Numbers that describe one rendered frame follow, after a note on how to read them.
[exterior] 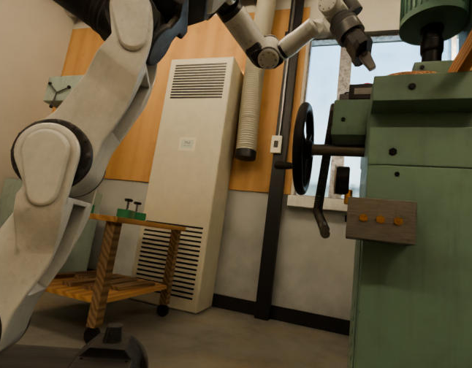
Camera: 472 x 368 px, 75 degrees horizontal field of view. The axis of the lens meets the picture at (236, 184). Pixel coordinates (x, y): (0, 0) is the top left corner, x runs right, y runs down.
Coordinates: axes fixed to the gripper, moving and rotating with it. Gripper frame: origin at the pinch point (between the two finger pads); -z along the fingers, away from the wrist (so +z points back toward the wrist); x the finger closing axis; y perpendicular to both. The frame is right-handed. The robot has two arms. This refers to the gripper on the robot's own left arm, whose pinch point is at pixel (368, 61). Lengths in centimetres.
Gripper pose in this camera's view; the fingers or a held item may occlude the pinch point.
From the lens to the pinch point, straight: 110.7
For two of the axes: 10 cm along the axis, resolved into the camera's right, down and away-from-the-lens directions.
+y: 8.8, -4.3, -2.2
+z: -3.5, -8.8, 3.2
